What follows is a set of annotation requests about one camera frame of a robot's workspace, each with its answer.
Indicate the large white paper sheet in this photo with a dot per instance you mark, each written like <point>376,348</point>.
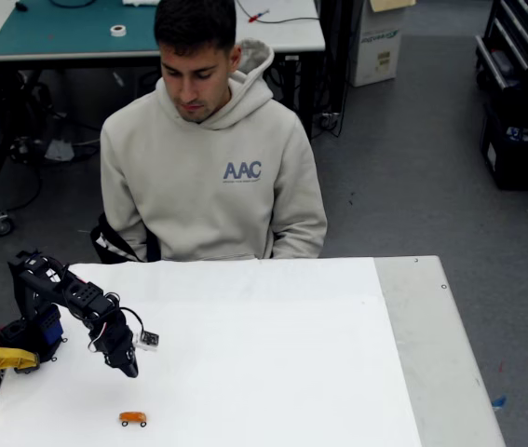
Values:
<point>245,349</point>

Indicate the grey caster wheel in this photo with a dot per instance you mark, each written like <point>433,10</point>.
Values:
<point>0,223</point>

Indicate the green cutting mat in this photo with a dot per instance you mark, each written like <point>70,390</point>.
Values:
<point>58,28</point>

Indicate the white tape roll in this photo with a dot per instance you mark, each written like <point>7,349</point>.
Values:
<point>117,30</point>

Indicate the black storage bin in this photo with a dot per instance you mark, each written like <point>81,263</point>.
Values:
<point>515,158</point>

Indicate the white cardboard box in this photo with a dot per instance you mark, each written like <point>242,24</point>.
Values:
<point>377,51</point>

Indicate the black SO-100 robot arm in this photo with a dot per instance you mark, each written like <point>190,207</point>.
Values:
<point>35,284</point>

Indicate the blue tape scrap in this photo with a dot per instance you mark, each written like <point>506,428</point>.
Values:
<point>499,402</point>

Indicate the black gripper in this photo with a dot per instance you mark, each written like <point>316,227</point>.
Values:
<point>123,356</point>

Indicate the small orange block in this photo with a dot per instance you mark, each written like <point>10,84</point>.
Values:
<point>133,416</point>

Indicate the yellow clamp with black pad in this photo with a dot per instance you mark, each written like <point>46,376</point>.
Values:
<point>3,359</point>

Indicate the man in beige hoodie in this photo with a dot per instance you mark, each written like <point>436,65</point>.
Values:
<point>207,177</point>

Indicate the black tool drawer cabinet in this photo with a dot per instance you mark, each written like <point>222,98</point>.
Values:
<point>510,42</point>

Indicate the white workbench with black legs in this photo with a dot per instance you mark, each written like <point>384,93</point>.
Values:
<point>287,32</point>

